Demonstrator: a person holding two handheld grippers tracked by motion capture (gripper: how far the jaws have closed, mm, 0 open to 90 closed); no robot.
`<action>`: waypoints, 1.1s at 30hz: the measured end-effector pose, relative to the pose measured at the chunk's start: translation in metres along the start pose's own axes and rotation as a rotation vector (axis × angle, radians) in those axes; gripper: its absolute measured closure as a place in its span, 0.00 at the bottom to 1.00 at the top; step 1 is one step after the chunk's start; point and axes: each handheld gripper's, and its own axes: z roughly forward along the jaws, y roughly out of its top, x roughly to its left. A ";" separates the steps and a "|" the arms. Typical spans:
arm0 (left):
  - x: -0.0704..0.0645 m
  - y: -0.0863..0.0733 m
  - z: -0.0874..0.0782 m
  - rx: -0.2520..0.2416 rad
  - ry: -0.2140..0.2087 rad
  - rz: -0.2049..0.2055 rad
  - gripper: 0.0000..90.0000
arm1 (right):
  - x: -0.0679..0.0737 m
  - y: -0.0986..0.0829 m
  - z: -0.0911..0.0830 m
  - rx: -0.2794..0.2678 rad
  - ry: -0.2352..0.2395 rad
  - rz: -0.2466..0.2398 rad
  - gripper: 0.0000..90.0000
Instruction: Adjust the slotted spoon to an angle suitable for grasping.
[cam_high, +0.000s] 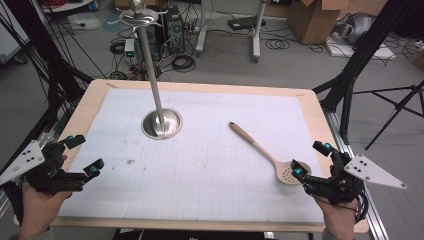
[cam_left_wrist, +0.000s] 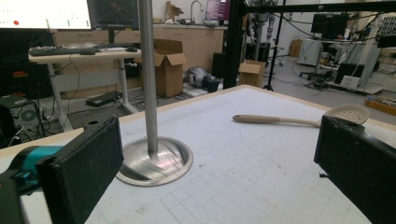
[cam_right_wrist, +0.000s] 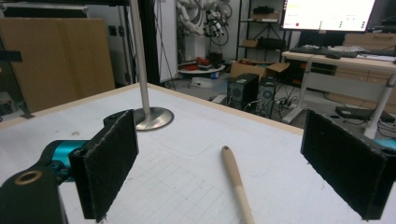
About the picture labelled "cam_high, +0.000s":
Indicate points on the black tripod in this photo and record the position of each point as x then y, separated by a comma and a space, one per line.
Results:
398, 106

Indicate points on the person's left hand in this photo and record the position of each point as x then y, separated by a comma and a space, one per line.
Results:
38, 210

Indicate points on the flat black device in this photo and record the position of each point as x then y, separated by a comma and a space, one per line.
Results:
245, 22

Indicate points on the black computer tower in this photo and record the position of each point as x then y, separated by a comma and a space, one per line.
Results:
175, 30

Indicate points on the white power supply box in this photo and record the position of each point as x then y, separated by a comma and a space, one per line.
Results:
129, 50

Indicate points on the wooden slotted spoon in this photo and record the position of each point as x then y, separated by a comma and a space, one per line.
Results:
253, 141

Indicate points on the beige tape strip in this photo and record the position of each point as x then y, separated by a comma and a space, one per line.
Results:
300, 95
112, 85

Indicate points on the white floor stand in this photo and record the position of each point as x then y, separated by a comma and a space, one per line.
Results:
256, 36

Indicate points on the large open cardboard box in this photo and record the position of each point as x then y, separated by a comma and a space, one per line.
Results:
310, 23

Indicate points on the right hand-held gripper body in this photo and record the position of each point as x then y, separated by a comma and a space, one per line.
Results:
336, 186

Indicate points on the white grid paper mat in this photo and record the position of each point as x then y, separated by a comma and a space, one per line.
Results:
200, 173

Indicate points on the white panel on casters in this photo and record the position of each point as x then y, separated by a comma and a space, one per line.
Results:
11, 33

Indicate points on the grey bag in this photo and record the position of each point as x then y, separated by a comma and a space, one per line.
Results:
356, 26

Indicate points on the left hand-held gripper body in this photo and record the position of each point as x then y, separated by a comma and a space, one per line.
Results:
50, 173

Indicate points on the white floor board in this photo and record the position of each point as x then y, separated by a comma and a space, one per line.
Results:
366, 51

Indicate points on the wooden cabinet panel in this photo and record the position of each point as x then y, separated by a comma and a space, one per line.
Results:
122, 3

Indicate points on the person's right hand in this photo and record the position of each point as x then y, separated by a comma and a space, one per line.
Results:
338, 215

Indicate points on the metal utensil stand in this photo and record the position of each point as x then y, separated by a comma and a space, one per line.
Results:
151, 66

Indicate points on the aluminium rail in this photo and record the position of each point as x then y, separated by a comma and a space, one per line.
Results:
373, 206
50, 128

